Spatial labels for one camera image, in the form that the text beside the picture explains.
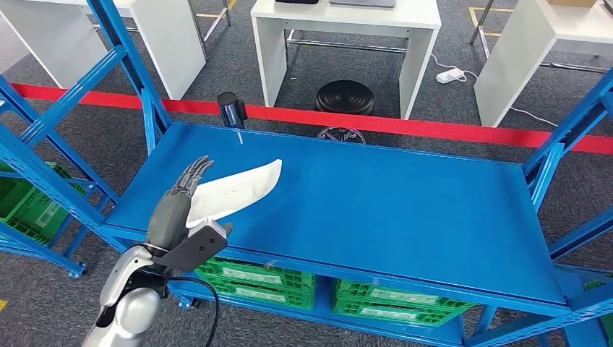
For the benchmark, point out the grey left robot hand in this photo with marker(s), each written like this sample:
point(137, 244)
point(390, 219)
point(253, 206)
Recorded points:
point(167, 215)

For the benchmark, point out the white curved body panel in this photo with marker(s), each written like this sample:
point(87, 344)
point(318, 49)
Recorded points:
point(234, 191)

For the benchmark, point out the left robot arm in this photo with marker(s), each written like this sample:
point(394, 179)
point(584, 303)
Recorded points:
point(134, 306)

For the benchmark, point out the yellow floor tape square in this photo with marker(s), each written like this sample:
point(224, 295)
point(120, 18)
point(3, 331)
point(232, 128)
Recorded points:
point(2, 305)

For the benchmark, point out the black round stool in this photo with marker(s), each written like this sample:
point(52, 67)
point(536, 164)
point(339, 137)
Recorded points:
point(345, 98)

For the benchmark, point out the black flat device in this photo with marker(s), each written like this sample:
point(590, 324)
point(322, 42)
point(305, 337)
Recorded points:
point(297, 2)

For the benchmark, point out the red barrier belt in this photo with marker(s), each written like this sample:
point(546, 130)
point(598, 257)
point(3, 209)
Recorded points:
point(431, 129)

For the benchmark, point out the grey closed laptop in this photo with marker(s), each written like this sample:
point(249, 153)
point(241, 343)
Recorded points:
point(364, 4)

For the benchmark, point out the brown cardboard box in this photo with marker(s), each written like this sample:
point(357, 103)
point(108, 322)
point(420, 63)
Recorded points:
point(572, 3)

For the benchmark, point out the black barrier post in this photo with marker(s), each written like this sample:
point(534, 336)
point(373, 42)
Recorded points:
point(231, 111)

